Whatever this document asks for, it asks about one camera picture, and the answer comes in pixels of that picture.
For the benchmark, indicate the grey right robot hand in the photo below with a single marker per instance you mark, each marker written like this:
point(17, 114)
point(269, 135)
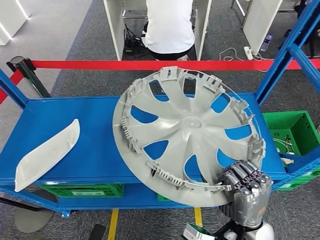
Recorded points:
point(252, 202)

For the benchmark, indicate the grey plastic wheel cover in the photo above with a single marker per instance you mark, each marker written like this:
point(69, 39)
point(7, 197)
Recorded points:
point(189, 132)

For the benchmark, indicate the blue metal shelf rack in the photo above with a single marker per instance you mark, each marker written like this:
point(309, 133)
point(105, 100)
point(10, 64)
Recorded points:
point(87, 132)

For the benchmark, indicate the white curved plastic part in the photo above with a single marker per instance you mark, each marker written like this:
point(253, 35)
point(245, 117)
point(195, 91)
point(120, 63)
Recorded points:
point(44, 155)

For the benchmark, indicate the green plastic crate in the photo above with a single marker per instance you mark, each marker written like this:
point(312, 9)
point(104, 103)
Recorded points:
point(162, 198)
point(82, 190)
point(300, 132)
point(300, 181)

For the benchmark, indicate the white power strip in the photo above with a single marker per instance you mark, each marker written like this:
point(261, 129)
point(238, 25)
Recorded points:
point(248, 53)

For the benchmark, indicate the clear water bottle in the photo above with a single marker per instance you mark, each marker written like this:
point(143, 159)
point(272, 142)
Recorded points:
point(266, 42)

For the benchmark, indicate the white desk partition panel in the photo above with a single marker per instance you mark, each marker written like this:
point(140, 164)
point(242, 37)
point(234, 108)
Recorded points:
point(260, 23)

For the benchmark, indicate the yellow floor tape outline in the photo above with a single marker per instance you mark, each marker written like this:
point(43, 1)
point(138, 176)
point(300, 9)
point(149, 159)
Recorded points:
point(112, 225)

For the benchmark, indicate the black office chair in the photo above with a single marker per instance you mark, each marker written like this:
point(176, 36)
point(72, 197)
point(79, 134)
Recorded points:
point(305, 10)

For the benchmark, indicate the person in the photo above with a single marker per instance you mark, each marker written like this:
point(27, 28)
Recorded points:
point(170, 26)

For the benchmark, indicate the red barrier belt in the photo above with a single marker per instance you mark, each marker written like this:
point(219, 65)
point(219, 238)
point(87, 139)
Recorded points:
point(11, 84)
point(100, 65)

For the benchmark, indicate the white desk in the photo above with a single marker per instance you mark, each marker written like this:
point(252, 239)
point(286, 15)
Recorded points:
point(113, 26)

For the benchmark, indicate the black stanchion with disc base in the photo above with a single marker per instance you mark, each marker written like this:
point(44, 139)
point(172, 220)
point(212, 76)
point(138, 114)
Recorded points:
point(32, 218)

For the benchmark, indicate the black stanchion post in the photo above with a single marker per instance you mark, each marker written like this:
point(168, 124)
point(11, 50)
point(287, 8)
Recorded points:
point(31, 74)

